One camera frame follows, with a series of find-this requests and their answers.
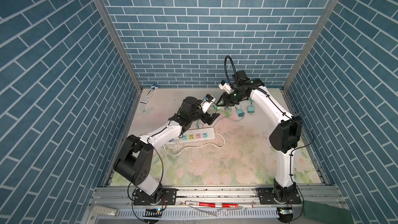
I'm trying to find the teal usb cable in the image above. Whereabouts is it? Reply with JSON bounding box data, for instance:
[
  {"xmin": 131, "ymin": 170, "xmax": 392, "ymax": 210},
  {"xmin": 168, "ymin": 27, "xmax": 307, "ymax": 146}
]
[{"xmin": 195, "ymin": 113, "xmax": 246, "ymax": 130}]

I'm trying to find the blue white small box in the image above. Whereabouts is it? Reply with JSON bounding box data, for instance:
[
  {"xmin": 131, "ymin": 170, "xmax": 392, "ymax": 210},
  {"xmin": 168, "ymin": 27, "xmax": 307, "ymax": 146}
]
[{"xmin": 140, "ymin": 84, "xmax": 159, "ymax": 104}]

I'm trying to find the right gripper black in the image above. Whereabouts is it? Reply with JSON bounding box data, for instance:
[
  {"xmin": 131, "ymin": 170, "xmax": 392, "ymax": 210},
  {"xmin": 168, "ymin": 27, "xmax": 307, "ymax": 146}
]
[{"xmin": 215, "ymin": 90, "xmax": 246, "ymax": 107}]

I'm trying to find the teal plug adapter right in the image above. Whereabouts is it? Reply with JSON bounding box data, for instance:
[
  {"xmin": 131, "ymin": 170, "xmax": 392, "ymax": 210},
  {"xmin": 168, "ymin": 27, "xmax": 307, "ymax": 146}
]
[{"xmin": 247, "ymin": 105, "xmax": 255, "ymax": 115}]

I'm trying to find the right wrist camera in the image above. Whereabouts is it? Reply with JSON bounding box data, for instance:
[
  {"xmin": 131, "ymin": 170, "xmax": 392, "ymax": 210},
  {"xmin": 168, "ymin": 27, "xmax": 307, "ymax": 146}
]
[{"xmin": 218, "ymin": 80, "xmax": 232, "ymax": 94}]

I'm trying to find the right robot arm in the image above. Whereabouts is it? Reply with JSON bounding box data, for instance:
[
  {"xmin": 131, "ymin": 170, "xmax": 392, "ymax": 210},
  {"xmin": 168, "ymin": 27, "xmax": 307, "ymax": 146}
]
[{"xmin": 217, "ymin": 71, "xmax": 303, "ymax": 203}]

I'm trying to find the green charger adapter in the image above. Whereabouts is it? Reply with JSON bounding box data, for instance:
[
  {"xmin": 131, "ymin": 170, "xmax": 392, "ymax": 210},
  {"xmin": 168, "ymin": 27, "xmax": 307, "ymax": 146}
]
[{"xmin": 213, "ymin": 104, "xmax": 221, "ymax": 111}]

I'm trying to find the beige remote box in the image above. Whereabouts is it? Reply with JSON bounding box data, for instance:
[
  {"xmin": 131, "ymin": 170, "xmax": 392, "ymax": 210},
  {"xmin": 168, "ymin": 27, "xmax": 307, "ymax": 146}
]
[{"xmin": 92, "ymin": 205, "xmax": 119, "ymax": 217}]

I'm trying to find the white power strip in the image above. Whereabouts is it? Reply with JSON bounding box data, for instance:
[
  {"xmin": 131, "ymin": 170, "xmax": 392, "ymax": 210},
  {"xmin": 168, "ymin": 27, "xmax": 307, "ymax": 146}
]
[{"xmin": 167, "ymin": 128, "xmax": 215, "ymax": 145}]

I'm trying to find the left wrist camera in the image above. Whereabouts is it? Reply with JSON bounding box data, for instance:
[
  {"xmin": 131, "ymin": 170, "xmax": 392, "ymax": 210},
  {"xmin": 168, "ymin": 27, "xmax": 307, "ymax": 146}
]
[{"xmin": 200, "ymin": 94, "xmax": 215, "ymax": 113}]

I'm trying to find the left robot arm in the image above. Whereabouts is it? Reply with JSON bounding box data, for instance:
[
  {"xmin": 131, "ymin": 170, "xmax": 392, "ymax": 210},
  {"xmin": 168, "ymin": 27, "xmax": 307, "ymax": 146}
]
[{"xmin": 113, "ymin": 94, "xmax": 220, "ymax": 204}]

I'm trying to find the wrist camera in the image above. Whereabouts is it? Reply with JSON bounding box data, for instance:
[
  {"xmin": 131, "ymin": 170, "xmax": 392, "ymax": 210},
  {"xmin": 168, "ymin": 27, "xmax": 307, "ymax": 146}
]
[
  {"xmin": 200, "ymin": 94, "xmax": 215, "ymax": 113},
  {"xmin": 218, "ymin": 80, "xmax": 232, "ymax": 94}
]

